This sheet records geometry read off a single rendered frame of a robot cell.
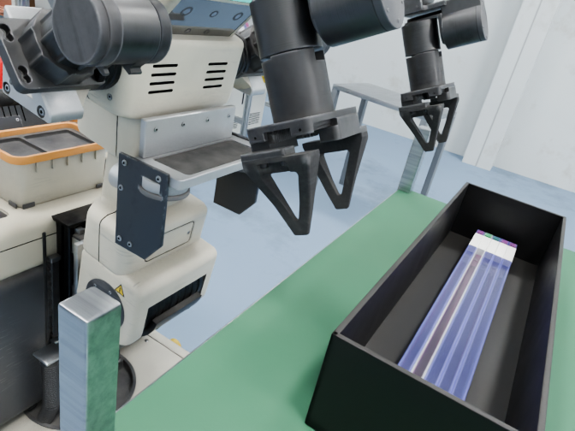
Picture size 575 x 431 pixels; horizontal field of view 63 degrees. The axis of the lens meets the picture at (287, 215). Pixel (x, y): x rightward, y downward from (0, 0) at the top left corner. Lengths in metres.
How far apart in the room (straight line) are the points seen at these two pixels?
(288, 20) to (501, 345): 0.48
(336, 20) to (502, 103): 4.95
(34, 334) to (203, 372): 0.74
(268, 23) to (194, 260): 0.62
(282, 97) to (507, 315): 0.48
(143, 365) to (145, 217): 0.78
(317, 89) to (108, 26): 0.23
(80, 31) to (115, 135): 0.31
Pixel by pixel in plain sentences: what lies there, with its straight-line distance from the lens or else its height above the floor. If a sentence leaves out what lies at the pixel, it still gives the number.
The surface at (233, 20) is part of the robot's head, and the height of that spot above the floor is 1.25.
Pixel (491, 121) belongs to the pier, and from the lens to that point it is 5.35.
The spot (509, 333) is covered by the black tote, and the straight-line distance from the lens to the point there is 0.71.
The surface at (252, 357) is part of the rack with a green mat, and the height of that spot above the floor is 0.95.
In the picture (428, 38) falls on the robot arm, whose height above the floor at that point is 1.28.
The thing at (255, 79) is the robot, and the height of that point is 1.13.
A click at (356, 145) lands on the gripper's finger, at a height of 1.19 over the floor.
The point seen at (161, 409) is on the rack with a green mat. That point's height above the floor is 0.95.
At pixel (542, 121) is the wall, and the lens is 5.58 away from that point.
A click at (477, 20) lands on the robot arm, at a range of 0.80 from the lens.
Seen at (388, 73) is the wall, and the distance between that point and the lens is 5.81.
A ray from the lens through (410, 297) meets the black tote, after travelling 0.69.
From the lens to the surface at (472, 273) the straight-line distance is 0.75.
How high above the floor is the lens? 1.32
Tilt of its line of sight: 26 degrees down
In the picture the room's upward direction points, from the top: 13 degrees clockwise
